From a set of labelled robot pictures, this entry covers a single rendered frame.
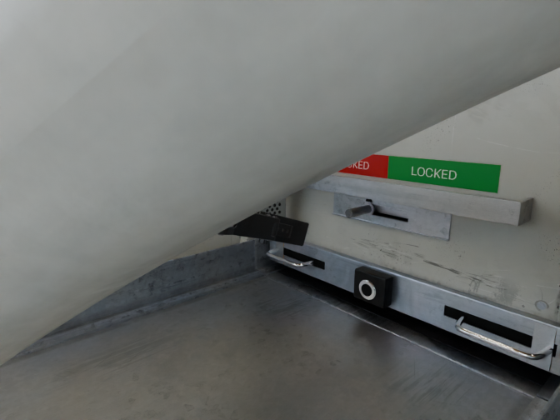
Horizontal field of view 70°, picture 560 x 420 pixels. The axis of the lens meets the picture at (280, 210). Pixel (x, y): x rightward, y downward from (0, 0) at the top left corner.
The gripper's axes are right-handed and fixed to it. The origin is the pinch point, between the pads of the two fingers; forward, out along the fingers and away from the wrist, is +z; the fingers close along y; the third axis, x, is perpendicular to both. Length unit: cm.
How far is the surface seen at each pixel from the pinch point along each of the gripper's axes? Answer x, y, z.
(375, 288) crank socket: -5.8, 1.3, 21.2
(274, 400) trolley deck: -18.9, 4.8, 1.0
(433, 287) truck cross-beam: -2.9, 9.3, 22.8
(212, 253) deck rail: -9.0, -27.5, 10.6
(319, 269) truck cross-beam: -6.6, -12.7, 24.1
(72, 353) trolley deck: -23.9, -20.4, -12.8
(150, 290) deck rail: -16.7, -27.5, -0.1
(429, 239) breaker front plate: 3.6, 7.5, 21.8
